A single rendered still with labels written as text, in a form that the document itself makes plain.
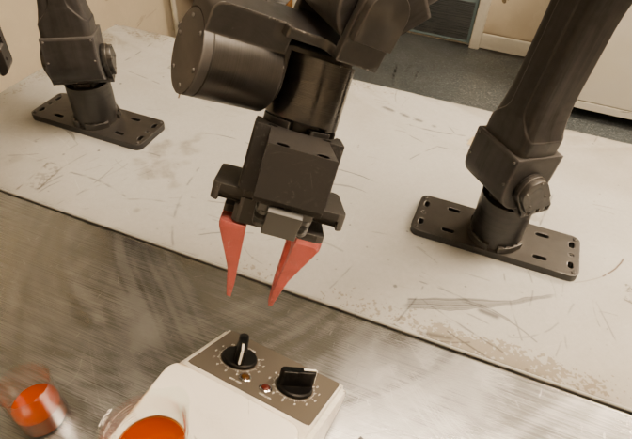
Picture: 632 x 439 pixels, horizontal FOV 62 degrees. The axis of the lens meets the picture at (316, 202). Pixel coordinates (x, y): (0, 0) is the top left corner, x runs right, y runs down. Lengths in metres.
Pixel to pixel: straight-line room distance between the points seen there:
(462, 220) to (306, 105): 0.36
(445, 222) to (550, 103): 0.21
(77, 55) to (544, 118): 0.57
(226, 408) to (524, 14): 3.01
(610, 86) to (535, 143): 2.24
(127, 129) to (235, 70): 0.51
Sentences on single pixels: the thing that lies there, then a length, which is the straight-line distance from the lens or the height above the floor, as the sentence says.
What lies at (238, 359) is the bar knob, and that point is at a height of 0.96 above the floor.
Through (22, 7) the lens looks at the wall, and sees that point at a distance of 2.14.
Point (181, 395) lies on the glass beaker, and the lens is 0.36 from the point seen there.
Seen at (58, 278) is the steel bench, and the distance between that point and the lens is 0.66.
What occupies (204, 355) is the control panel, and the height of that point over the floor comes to 0.96.
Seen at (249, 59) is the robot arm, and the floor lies 1.21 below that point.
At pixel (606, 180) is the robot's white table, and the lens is 0.86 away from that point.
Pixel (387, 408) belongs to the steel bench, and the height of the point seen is 0.90.
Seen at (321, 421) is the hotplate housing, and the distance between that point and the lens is 0.46.
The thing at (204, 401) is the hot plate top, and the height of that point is 0.99.
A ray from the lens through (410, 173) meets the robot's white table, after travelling 0.76.
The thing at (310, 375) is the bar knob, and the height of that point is 0.96.
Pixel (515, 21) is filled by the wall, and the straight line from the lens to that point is 3.28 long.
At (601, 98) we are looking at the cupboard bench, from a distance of 2.82.
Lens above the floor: 1.37
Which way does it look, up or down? 42 degrees down
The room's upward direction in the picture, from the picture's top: 3 degrees clockwise
